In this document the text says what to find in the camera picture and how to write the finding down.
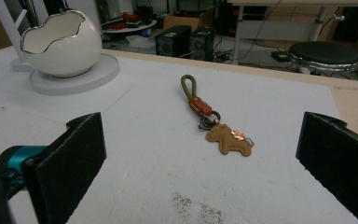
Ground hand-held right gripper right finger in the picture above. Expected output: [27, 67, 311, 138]
[296, 111, 358, 224]

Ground black cable coil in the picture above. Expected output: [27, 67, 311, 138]
[213, 48, 234, 63]

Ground white table mat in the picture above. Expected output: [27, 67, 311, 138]
[0, 46, 358, 224]

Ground white eggshell-shaped ceramic bowl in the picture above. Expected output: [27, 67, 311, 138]
[20, 8, 103, 78]

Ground small cardboard box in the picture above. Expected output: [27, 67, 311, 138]
[162, 12, 211, 32]

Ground round white table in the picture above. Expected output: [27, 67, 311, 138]
[102, 19, 158, 35]

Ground black round stool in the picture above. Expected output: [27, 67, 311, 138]
[288, 41, 358, 77]

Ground black computer tower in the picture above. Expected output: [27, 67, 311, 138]
[154, 25, 193, 59]
[189, 27, 216, 62]

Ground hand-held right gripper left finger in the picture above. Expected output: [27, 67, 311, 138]
[22, 111, 108, 224]

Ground clear plastic sheet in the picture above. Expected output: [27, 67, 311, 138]
[125, 35, 157, 49]

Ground black flat box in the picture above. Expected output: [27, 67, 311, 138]
[270, 49, 290, 63]

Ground white-legged desk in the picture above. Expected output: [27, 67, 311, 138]
[227, 0, 358, 64]

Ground tan horse keychain green loop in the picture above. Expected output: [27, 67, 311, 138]
[180, 74, 255, 158]

